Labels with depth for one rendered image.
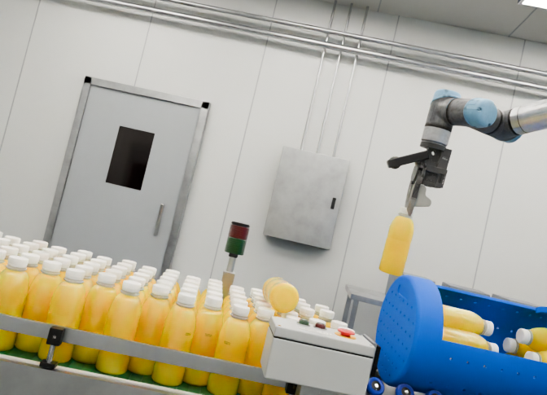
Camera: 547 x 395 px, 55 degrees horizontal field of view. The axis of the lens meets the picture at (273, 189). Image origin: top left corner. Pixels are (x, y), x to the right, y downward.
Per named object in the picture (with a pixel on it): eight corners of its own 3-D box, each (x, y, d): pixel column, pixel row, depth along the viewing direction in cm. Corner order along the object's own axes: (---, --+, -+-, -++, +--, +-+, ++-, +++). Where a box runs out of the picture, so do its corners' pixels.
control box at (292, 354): (365, 399, 101) (376, 345, 101) (264, 378, 99) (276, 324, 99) (352, 381, 111) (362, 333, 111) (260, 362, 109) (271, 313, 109)
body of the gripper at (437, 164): (442, 190, 145) (454, 148, 144) (411, 182, 145) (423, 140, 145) (436, 190, 152) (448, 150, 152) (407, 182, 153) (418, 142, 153)
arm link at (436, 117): (451, 87, 142) (428, 87, 150) (440, 126, 142) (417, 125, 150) (470, 96, 146) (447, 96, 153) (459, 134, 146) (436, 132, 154)
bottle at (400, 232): (400, 276, 153) (417, 214, 152) (403, 280, 146) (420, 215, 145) (376, 269, 154) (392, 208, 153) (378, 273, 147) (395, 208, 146)
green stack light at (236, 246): (243, 256, 166) (247, 241, 166) (224, 252, 165) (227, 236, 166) (242, 254, 172) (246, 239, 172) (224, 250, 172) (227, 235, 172)
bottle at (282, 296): (285, 276, 120) (272, 268, 138) (263, 299, 119) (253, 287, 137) (306, 298, 121) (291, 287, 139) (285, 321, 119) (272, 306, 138)
